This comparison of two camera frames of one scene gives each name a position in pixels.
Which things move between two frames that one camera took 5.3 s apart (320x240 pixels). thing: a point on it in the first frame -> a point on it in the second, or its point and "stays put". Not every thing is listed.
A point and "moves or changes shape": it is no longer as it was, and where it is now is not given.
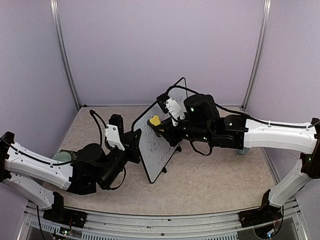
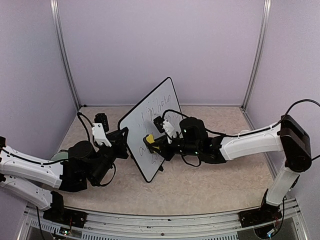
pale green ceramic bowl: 62,156 stays put
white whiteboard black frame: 156,154 moves or changes shape
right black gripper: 169,134 -> 161,142
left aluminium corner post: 57,20 stays put
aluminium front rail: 101,225 stays put
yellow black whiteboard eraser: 154,122 -> 149,141
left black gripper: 128,139 -> 120,143
